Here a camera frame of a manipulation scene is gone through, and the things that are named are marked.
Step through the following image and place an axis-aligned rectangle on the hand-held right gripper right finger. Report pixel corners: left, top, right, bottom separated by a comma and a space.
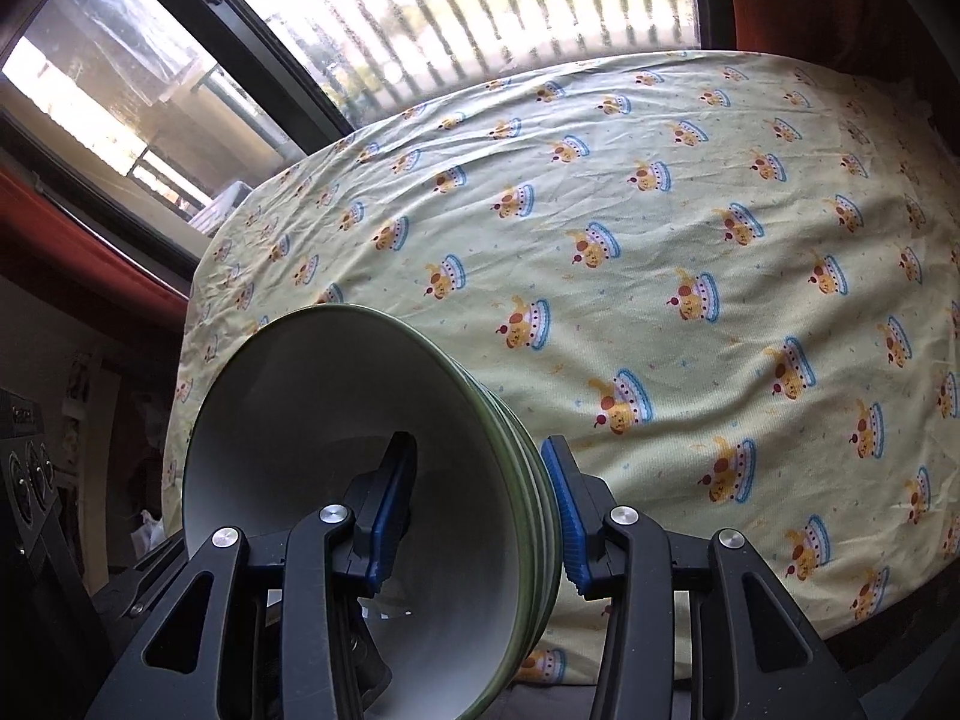
541, 435, 867, 720

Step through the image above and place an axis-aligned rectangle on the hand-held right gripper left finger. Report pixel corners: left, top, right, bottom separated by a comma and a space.
82, 431, 419, 720

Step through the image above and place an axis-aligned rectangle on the grey ceramic bowl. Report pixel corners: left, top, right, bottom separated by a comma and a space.
181, 304, 527, 720
420, 341, 547, 665
450, 364, 562, 642

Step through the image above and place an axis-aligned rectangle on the white plastic bag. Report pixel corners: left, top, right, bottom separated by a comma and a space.
131, 510, 170, 556

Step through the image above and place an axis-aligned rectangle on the yellow printed tablecloth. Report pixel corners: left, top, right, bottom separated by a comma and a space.
169, 49, 960, 691

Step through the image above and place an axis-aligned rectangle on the black appliance with knobs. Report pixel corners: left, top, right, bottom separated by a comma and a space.
0, 386, 98, 720

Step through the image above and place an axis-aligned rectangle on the balcony railing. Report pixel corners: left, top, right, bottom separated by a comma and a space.
277, 0, 698, 121

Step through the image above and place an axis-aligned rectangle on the dark window frame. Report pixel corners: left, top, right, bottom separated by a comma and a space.
0, 0, 721, 301

